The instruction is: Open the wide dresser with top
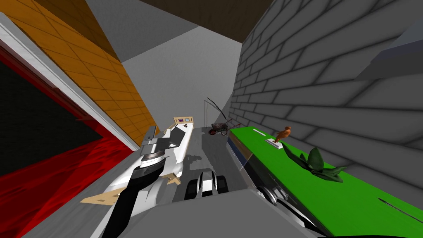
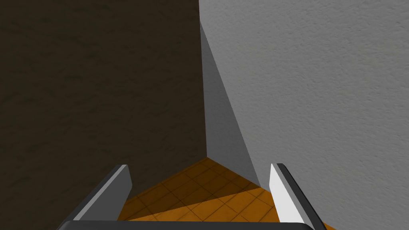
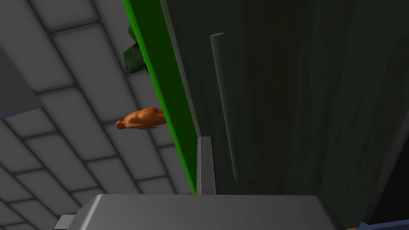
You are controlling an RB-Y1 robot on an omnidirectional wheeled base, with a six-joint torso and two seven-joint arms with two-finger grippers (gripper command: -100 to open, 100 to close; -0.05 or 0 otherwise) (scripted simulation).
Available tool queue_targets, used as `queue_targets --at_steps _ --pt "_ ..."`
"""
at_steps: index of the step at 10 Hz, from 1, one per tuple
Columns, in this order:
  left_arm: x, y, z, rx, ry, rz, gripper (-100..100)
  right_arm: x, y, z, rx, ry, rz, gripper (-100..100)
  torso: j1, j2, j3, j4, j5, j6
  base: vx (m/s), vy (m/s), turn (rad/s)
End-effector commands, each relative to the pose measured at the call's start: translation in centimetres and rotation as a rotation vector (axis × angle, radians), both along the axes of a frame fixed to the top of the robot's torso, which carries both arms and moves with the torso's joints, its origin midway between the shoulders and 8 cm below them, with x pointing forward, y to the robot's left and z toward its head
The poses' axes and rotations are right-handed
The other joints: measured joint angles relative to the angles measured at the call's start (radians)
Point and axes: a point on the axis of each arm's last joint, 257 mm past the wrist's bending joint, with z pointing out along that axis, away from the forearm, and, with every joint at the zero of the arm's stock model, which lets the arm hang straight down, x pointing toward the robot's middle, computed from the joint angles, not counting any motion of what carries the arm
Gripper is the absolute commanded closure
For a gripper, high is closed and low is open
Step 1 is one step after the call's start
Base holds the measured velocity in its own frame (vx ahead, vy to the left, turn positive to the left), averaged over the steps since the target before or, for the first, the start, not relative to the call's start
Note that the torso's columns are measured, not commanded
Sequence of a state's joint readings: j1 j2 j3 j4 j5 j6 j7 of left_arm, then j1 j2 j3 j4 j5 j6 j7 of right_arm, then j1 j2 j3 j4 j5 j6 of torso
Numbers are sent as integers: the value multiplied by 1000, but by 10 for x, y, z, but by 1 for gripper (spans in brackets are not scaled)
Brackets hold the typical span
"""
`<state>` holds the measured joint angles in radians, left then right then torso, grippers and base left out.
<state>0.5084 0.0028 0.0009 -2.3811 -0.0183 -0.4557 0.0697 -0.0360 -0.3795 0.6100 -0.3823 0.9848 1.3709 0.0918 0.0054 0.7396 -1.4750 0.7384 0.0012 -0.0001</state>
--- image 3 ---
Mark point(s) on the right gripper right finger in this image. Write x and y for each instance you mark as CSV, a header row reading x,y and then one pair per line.
x,y
210,172

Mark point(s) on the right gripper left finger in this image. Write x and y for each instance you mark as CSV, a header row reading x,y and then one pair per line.
x,y
202,169

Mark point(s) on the orange lumpy vegetable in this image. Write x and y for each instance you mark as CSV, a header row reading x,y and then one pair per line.
x,y
143,118

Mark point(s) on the dark green cupboard door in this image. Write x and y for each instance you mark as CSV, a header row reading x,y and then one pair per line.
x,y
287,105

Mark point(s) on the dark green leafy vegetable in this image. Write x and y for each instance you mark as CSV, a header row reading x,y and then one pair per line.
x,y
135,59

